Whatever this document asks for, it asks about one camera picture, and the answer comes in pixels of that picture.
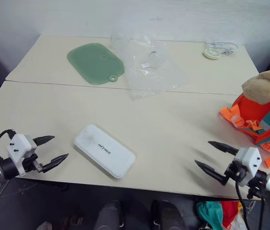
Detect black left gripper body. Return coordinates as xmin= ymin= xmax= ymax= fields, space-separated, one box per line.
xmin=22 ymin=153 xmax=47 ymax=173

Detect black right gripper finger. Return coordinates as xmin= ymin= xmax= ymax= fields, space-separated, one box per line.
xmin=207 ymin=140 xmax=240 ymax=155
xmin=194 ymin=160 xmax=230 ymax=186

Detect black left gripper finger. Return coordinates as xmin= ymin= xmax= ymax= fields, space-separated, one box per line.
xmin=34 ymin=135 xmax=56 ymax=147
xmin=42 ymin=153 xmax=69 ymax=173

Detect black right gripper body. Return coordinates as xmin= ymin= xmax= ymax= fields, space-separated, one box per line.
xmin=223 ymin=160 xmax=248 ymax=188

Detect white rectangular box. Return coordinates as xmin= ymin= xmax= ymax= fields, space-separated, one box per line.
xmin=73 ymin=124 xmax=136 ymax=180

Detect orange green plush backpack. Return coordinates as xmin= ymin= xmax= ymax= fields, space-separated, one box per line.
xmin=219 ymin=68 xmax=270 ymax=170

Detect colourful cloth pile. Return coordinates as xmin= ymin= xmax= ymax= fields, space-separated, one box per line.
xmin=195 ymin=200 xmax=246 ymax=230

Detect dark rounded shape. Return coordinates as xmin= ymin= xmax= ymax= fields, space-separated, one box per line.
xmin=93 ymin=199 xmax=124 ymax=230

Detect green silicone mat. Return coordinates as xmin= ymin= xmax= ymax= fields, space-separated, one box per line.
xmin=66 ymin=42 xmax=126 ymax=86

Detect round pale tape roll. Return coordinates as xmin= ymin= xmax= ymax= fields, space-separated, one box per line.
xmin=202 ymin=47 xmax=222 ymax=59

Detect clear plastic bag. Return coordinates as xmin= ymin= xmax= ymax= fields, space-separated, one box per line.
xmin=110 ymin=32 xmax=191 ymax=102

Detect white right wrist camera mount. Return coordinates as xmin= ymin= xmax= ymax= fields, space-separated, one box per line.
xmin=234 ymin=146 xmax=263 ymax=180

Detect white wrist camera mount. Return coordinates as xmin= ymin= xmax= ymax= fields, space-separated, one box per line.
xmin=7 ymin=134 xmax=37 ymax=177
xmin=234 ymin=146 xmax=263 ymax=180

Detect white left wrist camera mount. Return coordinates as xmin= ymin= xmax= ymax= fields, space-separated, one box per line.
xmin=7 ymin=134 xmax=37 ymax=177

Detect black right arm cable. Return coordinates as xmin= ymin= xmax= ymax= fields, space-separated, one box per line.
xmin=235 ymin=181 xmax=252 ymax=230

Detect white coiled cable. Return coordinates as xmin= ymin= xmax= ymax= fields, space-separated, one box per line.
xmin=205 ymin=41 xmax=240 ymax=57

